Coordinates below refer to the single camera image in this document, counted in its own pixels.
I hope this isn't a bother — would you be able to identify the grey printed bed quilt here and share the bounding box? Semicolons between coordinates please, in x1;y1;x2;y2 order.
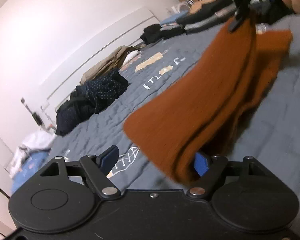
11;13;300;225

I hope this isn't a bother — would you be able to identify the blue printed garment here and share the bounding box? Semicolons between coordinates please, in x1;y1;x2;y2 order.
11;151;50;194

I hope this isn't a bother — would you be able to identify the white crumpled garment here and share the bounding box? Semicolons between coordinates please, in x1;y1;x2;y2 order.
9;129;57;178

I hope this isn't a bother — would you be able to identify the black grey striped garment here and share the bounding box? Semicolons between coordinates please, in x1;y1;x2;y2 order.
176;0;236;34

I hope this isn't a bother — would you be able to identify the beige folded garment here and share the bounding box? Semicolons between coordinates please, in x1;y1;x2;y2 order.
79;46;139;85

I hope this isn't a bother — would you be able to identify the black clothes pile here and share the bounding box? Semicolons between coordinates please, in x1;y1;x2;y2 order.
140;24;185;44

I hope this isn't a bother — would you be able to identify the dark navy dotted garment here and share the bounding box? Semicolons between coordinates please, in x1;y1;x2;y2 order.
56;69;129;137

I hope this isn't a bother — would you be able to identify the rust orange knit garment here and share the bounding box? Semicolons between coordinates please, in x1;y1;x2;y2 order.
123;18;293;184

